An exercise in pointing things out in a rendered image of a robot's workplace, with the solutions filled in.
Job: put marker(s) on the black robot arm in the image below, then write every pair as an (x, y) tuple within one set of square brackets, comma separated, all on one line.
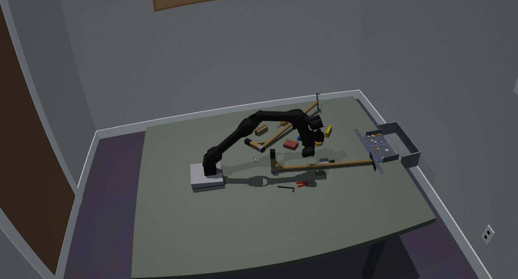
[(296, 117)]

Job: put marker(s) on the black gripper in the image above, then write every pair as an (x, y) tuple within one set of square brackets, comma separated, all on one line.
[(309, 147)]

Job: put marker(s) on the red rectangular block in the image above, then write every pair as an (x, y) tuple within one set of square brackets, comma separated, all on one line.
[(290, 144)]

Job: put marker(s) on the yellow rectangular block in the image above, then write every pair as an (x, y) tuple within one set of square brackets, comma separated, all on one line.
[(328, 131)]

